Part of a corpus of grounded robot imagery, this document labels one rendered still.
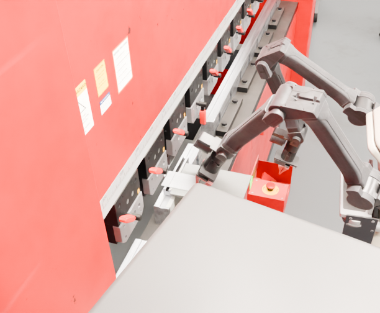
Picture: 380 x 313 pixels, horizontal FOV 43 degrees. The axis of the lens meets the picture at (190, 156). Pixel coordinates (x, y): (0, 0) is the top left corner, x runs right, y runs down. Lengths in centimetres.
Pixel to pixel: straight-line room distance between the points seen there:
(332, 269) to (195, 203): 11
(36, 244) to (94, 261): 16
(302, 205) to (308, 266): 284
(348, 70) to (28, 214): 428
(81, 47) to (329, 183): 258
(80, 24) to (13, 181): 54
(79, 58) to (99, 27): 10
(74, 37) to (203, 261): 71
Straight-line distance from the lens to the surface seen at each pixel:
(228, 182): 179
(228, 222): 35
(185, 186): 177
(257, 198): 207
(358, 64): 480
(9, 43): 47
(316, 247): 34
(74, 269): 66
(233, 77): 248
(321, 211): 315
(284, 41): 172
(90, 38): 102
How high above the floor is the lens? 220
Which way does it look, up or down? 39 degrees down
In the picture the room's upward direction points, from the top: 3 degrees counter-clockwise
